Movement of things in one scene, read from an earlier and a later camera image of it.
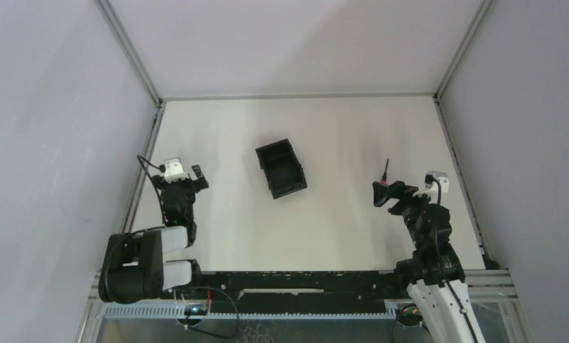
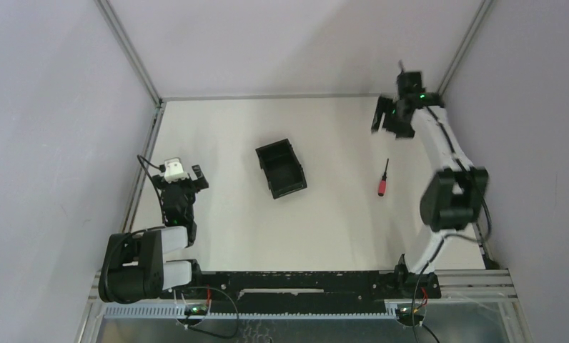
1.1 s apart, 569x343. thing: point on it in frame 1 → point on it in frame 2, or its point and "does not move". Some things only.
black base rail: [298, 291] does not move
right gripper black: [382, 193] → [386, 105]
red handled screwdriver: [384, 177] does not move
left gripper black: [183, 184] does not move
